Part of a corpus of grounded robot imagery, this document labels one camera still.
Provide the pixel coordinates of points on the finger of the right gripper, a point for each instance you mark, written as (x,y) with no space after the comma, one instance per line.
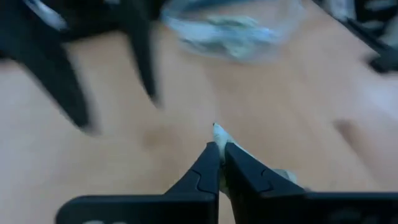
(144,62)
(59,74)

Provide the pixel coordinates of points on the green white stevia packet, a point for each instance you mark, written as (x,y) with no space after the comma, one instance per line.
(221,138)

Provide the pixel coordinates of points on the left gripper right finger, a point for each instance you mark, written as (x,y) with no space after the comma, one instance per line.
(258,189)

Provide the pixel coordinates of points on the clear plastic container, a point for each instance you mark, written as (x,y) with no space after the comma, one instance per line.
(192,31)

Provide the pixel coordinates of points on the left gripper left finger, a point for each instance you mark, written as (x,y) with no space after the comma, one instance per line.
(199,186)

